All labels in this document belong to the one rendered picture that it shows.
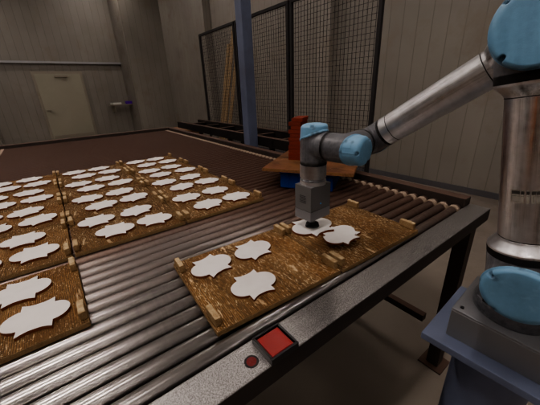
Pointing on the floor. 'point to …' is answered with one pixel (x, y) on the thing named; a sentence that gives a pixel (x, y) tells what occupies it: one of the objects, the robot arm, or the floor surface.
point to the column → (476, 370)
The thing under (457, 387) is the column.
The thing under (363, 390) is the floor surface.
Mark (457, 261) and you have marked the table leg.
